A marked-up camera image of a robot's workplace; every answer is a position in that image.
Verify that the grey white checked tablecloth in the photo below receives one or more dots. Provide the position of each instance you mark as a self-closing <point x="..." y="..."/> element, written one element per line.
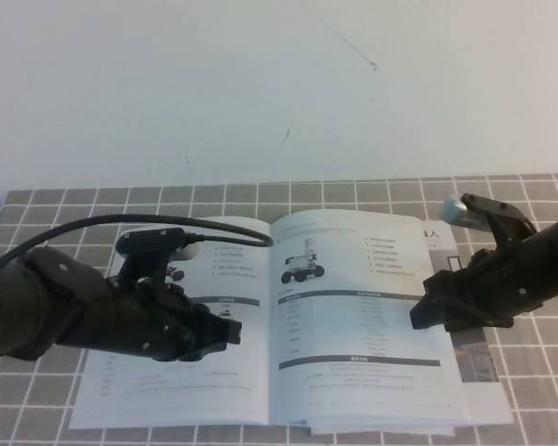
<point x="28" y="395"/>

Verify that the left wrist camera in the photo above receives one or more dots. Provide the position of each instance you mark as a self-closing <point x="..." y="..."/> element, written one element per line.
<point x="149" y="237"/>

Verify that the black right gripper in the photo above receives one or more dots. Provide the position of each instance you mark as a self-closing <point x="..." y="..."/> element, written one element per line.
<point x="483" y="297"/>

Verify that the booklet with room photo cover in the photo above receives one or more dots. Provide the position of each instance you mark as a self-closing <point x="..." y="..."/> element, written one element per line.
<point x="483" y="399"/>

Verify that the black left camera mount bracket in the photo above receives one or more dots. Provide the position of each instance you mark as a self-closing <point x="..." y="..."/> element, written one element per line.
<point x="142" y="267"/>

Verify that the white catalogue book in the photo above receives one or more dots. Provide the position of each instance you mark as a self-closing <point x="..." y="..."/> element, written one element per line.
<point x="353" y="371"/>

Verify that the plain white booklet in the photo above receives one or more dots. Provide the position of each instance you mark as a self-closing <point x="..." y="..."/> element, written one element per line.
<point x="376" y="420"/>

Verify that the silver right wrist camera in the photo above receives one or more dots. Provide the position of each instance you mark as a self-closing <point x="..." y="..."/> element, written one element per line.
<point x="455" y="211"/>

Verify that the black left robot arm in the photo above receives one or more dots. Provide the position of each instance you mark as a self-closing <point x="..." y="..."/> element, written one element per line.
<point x="28" y="302"/>

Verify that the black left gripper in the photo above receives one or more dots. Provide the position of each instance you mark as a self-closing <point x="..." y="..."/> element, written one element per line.
<point x="139" y="320"/>

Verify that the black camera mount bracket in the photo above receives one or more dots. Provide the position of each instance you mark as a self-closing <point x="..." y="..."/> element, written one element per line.
<point x="142" y="267"/>
<point x="507" y="237"/>

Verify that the black right camera mount bracket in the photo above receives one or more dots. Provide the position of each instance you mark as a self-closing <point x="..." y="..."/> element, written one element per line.
<point x="507" y="237"/>

